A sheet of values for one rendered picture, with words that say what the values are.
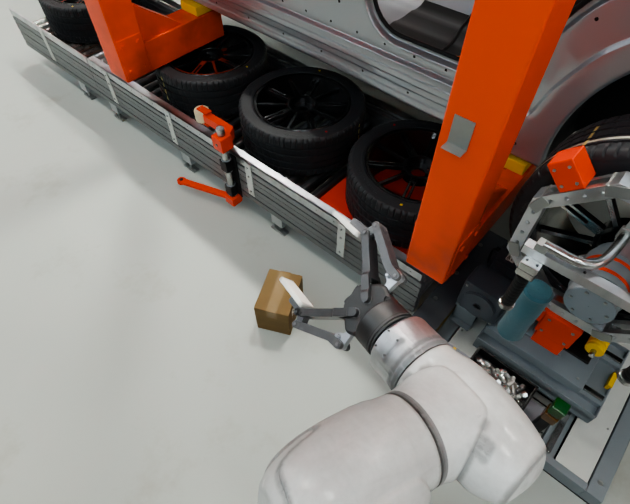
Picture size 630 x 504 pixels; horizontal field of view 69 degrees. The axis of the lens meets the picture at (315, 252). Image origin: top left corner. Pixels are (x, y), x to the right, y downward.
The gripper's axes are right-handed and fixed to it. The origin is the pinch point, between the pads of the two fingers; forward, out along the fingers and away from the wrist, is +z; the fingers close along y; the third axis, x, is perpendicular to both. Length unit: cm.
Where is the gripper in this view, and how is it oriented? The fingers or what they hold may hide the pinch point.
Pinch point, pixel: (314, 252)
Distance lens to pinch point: 72.6
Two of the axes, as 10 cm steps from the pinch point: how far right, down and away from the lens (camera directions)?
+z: -5.1, -5.6, 6.6
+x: 6.1, 3.1, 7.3
